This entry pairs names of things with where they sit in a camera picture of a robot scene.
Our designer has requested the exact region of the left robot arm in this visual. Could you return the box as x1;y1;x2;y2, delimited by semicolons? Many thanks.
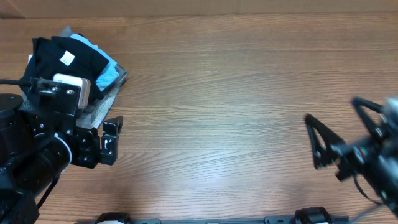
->
1;78;124;223

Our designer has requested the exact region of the grey folded garment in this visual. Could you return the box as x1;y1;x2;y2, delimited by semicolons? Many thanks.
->
60;26;127;129

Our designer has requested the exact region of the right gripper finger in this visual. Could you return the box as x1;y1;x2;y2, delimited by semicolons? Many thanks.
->
351;97;383;139
304;114;345;169

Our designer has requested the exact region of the light blue folded t-shirt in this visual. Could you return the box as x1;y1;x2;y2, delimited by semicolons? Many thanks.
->
70;34;119;92

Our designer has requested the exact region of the black t-shirt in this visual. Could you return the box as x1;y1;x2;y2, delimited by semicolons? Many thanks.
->
20;36;109;103

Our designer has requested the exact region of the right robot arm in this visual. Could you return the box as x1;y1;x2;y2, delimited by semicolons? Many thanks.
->
304;96;397;215

